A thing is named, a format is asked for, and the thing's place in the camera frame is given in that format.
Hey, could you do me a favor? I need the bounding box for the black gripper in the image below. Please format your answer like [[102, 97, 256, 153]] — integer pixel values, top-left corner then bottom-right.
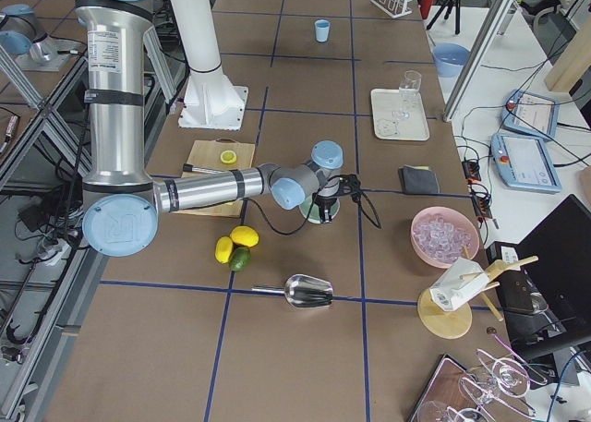
[[313, 181, 340, 223]]

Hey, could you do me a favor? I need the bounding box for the green bowl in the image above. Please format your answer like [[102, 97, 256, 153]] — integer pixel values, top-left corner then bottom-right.
[[299, 197, 340, 224]]

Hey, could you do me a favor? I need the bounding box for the light blue plastic cup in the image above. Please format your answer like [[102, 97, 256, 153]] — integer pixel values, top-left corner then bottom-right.
[[314, 19, 331, 43]]

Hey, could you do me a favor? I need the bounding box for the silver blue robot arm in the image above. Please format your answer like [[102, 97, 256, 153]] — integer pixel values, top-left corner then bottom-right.
[[75, 0, 343, 257]]

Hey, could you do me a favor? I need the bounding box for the metal ice scoop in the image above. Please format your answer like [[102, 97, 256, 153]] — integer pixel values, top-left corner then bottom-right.
[[251, 273, 333, 308]]

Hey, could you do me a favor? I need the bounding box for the pink bowl with ice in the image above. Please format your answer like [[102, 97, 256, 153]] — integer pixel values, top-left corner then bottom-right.
[[410, 207, 480, 268]]

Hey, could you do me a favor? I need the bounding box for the blue bowl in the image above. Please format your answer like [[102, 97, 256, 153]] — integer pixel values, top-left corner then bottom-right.
[[432, 42, 470, 78]]

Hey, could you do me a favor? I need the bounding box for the yellow lemon near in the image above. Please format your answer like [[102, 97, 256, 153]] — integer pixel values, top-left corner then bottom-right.
[[230, 225, 259, 247]]

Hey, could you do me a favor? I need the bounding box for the yellow lemon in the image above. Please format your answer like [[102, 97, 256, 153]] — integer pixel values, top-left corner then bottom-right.
[[230, 225, 259, 247], [214, 236, 234, 264]]

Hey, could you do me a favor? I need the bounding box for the green lime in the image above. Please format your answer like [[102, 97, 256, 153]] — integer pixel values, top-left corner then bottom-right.
[[228, 247, 251, 272]]

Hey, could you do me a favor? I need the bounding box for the grey folded cloth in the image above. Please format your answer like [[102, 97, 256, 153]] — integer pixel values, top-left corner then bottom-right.
[[398, 165, 440, 195]]

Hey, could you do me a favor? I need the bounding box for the yellow lemon far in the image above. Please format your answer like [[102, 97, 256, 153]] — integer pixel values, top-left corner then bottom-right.
[[214, 236, 234, 264]]

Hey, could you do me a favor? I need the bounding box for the lemon half slice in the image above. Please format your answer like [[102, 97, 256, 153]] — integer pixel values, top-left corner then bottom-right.
[[220, 150, 237, 165]]

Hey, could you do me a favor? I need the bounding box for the cream bear tray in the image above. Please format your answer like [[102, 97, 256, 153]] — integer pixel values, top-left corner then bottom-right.
[[370, 89, 429, 141]]

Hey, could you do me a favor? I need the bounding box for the clear wine glass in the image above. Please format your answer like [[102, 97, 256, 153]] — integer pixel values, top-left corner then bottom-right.
[[392, 70, 422, 122]]

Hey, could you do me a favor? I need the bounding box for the white carton on stand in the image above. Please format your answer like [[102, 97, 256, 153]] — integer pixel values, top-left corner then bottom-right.
[[429, 258, 489, 312]]

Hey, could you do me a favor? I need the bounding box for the wooden mug stand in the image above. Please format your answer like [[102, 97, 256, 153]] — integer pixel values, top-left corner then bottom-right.
[[417, 256, 538, 339]]

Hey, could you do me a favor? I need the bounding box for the blue teach pendant near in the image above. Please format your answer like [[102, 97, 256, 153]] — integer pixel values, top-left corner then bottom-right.
[[490, 133, 562, 194]]

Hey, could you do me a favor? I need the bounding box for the blue teach pendant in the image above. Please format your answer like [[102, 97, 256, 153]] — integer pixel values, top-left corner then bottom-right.
[[490, 133, 562, 194], [501, 90, 560, 141]]

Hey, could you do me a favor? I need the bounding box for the blue teach pendant far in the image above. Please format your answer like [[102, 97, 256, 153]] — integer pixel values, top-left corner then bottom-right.
[[501, 90, 560, 141]]

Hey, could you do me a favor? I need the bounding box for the black laptop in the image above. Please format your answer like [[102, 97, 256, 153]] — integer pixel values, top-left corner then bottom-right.
[[499, 194, 590, 360]]

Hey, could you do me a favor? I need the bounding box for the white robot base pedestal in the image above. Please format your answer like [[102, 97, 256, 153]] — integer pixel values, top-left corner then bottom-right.
[[170, 0, 248, 130]]

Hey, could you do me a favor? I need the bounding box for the black camera tripod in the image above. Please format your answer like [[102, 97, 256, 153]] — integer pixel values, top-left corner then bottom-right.
[[426, 0, 461, 35]]

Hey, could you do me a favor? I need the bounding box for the aluminium frame post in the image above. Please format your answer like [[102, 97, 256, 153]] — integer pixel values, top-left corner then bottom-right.
[[442, 0, 514, 122]]

